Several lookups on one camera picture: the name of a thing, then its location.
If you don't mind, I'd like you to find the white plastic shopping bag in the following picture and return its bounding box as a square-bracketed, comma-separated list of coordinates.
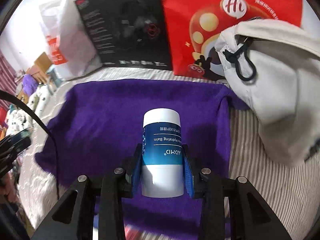
[40, 0, 102, 80]

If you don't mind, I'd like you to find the white blue balm bottle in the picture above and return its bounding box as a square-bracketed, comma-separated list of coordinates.
[142, 108, 184, 198]

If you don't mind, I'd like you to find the black headset box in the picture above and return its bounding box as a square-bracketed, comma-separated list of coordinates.
[75, 0, 172, 70]

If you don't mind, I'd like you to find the striped bed sheet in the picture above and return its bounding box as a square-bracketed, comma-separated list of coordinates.
[18, 68, 319, 239]

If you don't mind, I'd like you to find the white drawstring cloth bag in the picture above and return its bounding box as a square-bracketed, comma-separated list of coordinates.
[215, 19, 319, 166]

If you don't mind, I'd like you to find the purple fuzzy cloth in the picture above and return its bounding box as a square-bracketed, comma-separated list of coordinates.
[47, 79, 248, 239]

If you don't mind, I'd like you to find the red mushroom gift bag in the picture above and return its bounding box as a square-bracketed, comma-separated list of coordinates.
[162, 0, 303, 81]

